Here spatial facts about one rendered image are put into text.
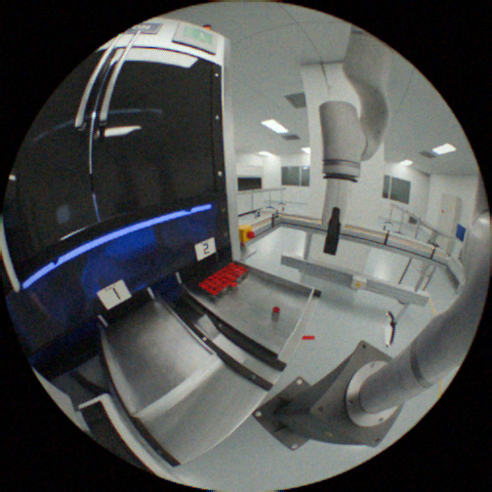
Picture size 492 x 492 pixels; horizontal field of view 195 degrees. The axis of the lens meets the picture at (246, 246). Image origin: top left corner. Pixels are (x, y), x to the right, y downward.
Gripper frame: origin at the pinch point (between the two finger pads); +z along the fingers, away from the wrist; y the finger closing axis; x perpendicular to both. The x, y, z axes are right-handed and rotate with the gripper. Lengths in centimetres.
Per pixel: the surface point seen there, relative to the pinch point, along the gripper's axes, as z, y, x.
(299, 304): 22.2, 0.1, -4.7
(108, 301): 9, 43, -39
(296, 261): 58, -84, -32
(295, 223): 20, -82, -37
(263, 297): 22.2, 3.6, -16.5
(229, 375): 22.4, 29.4, -8.4
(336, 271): 58, -86, 7
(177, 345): 22.2, 33.3, -24.1
